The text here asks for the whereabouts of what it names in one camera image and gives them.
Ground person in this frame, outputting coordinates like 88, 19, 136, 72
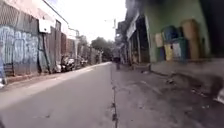
112, 49, 122, 71

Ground trees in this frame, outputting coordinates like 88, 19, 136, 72
78, 35, 116, 62

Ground utility pole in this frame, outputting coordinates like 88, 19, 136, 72
103, 18, 118, 44

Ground row of parked motorbikes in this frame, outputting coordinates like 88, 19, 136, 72
54, 55, 89, 74

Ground grey asphalt road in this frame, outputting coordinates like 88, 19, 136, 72
0, 62, 116, 128

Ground rough dark pavement strip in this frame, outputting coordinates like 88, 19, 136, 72
110, 62, 224, 128

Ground green painted building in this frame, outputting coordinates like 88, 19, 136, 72
115, 0, 224, 65

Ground raised concrete ledge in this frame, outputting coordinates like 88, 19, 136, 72
131, 58, 224, 98

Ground white box on fence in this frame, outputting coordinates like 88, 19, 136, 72
38, 18, 52, 34

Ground pale building behind fence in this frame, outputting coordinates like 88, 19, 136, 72
4, 0, 81, 41

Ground graffiti corrugated metal fence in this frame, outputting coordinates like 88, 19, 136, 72
0, 1, 103, 78

